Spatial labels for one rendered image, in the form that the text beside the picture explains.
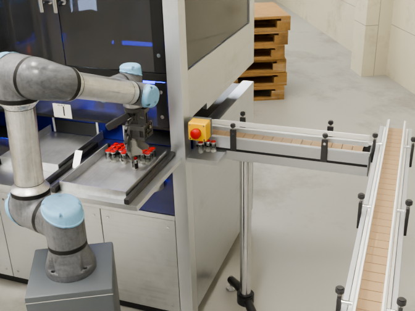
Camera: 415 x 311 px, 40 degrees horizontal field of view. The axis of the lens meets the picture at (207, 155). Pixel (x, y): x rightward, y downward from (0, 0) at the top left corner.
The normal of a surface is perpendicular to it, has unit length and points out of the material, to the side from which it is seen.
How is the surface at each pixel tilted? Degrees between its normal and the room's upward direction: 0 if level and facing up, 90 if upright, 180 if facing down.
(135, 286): 90
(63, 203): 8
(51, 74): 59
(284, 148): 90
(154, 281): 90
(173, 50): 90
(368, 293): 0
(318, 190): 0
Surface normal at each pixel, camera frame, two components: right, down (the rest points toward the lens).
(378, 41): 0.14, 0.42
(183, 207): -0.33, 0.41
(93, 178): -0.03, -0.90
